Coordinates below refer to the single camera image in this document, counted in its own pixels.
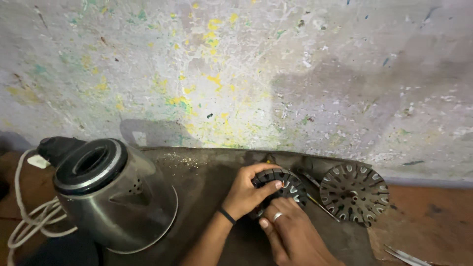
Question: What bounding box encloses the grey slotted motor stator core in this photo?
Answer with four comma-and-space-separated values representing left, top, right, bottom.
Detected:
319, 162, 391, 227

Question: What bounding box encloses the person's right hand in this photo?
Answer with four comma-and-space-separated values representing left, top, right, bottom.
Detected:
259, 197, 346, 266

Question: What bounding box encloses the brown work cloth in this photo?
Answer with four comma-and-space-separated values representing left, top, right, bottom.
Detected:
101, 147, 379, 266

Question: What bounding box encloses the white plug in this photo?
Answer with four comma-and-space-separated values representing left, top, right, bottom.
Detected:
27, 154, 51, 169

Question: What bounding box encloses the black wristband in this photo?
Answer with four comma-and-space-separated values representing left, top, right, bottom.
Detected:
217, 206, 237, 225

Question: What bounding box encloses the person's left hand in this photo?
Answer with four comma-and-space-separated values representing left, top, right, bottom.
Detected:
222, 163, 284, 222

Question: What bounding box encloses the stainless steel electric kettle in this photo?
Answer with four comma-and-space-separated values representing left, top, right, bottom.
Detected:
36, 136, 179, 255

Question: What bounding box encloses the thin metal tool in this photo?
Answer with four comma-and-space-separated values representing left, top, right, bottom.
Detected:
296, 168, 341, 223

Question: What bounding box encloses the white power cord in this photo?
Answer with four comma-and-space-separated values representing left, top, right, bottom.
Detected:
7, 149, 79, 266

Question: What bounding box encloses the dark slotted motor stator core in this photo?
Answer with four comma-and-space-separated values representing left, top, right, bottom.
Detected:
249, 168, 309, 221

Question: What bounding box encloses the dark blue fabric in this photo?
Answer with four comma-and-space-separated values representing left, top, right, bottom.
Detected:
17, 232, 106, 266

